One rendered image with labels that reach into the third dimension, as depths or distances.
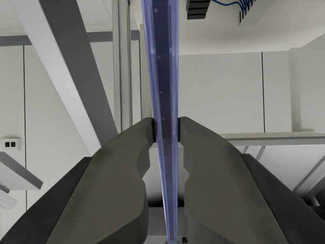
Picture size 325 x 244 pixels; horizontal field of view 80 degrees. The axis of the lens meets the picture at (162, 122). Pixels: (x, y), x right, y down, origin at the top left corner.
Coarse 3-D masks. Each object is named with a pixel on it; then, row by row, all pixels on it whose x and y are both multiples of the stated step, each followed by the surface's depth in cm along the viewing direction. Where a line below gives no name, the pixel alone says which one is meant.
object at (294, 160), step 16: (240, 144) 25; (256, 144) 25; (272, 144) 25; (288, 144) 25; (304, 144) 25; (320, 144) 25; (272, 160) 27; (288, 160) 27; (304, 160) 27; (320, 160) 27; (144, 176) 30; (288, 176) 30; (304, 176) 30; (320, 176) 30; (160, 192) 34; (304, 192) 33; (320, 192) 34
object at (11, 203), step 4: (0, 192) 24; (0, 196) 24; (4, 196) 24; (8, 196) 25; (0, 200) 24; (4, 200) 24; (8, 200) 25; (12, 200) 25; (0, 204) 24; (4, 204) 24; (8, 204) 25; (12, 204) 25; (4, 208) 25; (8, 208) 25; (12, 208) 25
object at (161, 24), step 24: (144, 0) 7; (168, 0) 7; (144, 24) 8; (168, 24) 8; (168, 48) 8; (168, 72) 9; (168, 96) 10; (168, 120) 11; (168, 144) 13; (168, 168) 15; (168, 192) 18; (168, 216) 22; (168, 240) 28
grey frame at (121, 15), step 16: (112, 0) 50; (128, 0) 52; (112, 16) 50; (128, 16) 51; (112, 32) 50; (128, 32) 51; (128, 48) 50; (128, 64) 50; (128, 80) 50; (128, 96) 50; (128, 112) 50
